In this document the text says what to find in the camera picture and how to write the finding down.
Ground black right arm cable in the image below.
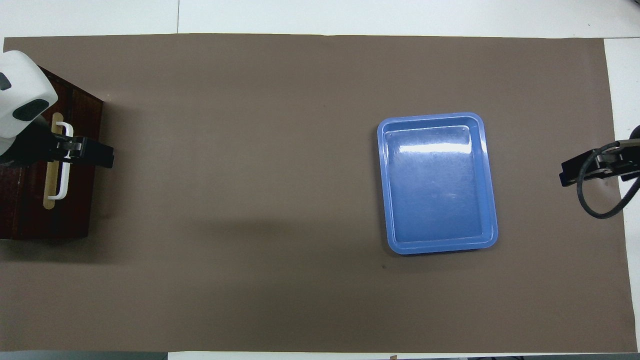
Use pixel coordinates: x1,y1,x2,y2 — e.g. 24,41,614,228
576,140,640,220

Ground brown table mat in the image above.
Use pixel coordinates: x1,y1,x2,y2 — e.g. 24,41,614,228
0,33,638,353

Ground dark wooden cabinet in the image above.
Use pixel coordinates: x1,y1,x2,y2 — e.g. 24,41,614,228
0,65,105,241

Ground white drawer handle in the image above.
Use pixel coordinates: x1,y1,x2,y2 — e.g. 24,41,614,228
47,121,74,201

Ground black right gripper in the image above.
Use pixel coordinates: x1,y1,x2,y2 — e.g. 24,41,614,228
559,141,640,187

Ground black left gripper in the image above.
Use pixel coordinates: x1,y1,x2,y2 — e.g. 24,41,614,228
0,122,115,169

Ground blue plastic tray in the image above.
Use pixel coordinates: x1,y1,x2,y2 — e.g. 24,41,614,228
376,112,499,256

